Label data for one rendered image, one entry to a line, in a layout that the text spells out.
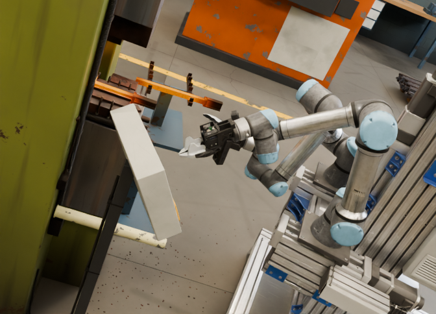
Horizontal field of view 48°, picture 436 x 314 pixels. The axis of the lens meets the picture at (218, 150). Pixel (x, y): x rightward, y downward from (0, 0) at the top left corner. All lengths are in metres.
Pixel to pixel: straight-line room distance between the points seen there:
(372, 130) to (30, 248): 1.33
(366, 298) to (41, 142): 1.36
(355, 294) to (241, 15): 4.02
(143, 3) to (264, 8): 3.90
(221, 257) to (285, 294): 0.51
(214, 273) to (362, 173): 1.38
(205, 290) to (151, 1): 1.63
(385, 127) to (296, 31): 4.07
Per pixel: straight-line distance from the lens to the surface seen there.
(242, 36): 5.67
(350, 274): 2.16
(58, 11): 1.54
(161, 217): 1.48
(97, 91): 2.07
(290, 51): 5.75
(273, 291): 2.69
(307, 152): 2.10
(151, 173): 1.35
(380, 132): 1.69
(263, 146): 1.76
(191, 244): 3.01
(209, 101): 2.46
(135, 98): 2.07
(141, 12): 1.77
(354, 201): 1.84
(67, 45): 1.57
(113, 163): 2.07
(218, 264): 2.97
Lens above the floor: 1.96
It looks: 30 degrees down
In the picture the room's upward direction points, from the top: 24 degrees clockwise
